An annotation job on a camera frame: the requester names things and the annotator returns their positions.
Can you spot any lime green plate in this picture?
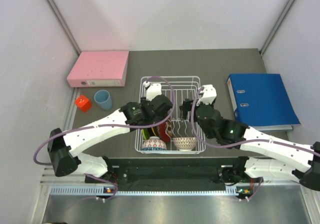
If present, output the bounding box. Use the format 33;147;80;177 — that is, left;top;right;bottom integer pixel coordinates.
141;128;150;140

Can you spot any red floral plate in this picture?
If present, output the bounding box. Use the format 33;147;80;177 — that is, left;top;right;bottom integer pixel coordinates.
158;120;173;143

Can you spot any blue plastic cup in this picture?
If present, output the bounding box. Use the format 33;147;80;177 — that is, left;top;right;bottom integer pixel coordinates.
94;89;113;111

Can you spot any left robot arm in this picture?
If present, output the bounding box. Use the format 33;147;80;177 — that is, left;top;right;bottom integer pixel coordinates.
47;94;173;183

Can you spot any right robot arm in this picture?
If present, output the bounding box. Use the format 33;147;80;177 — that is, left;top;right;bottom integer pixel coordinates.
179;99;320;191

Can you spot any blue patterned bowl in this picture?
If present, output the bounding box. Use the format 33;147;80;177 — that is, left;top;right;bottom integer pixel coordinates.
141;136;167;151

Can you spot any red patterned white bowl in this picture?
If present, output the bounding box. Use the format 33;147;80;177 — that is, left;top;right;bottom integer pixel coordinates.
172;137;198;151

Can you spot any red cube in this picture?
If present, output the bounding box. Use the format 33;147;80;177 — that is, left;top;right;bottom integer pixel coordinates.
74;95;92;113

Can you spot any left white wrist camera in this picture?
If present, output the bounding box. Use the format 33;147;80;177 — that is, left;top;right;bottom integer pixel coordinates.
143;81;162;101

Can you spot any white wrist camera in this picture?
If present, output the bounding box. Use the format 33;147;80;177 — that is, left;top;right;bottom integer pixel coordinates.
196;84;217;106
143;81;162;101

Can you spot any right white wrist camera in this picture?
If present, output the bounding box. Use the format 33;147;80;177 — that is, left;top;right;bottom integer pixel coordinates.
196;84;217;106

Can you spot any white wire dish rack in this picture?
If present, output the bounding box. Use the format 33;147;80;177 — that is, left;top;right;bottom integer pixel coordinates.
134;75;207;155

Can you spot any blue ring binder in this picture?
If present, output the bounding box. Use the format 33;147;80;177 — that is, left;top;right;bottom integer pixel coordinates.
226;73;301;132

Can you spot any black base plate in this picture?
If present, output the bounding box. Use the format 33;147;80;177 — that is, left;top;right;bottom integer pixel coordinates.
100;157;251;185

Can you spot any pink ring binder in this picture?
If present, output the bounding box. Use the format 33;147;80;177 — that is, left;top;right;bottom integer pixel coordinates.
67;50;129;88

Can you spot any white cable duct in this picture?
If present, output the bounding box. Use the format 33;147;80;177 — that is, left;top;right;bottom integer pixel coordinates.
49;185;253;197

